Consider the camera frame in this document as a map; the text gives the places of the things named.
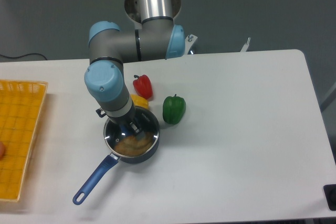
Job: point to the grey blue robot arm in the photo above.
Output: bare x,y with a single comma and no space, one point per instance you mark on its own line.
110,48

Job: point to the baked pastry turnover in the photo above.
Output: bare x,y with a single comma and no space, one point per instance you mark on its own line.
130,146

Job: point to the black object table edge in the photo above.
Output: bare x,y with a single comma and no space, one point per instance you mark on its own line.
329,191

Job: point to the green bell pepper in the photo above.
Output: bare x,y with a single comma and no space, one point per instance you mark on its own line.
174,108

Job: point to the glass pot lid blue knob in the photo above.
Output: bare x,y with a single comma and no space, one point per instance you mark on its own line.
114,133

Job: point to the red bell pepper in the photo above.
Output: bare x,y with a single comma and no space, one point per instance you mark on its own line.
143,86

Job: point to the dark pot blue handle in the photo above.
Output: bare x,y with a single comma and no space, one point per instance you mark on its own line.
108,162

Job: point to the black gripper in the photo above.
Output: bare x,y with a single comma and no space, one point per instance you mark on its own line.
124,116

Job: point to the yellow bell pepper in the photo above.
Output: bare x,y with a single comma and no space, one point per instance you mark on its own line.
140,101

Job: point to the yellow wicker basket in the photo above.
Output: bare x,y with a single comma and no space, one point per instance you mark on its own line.
21,105

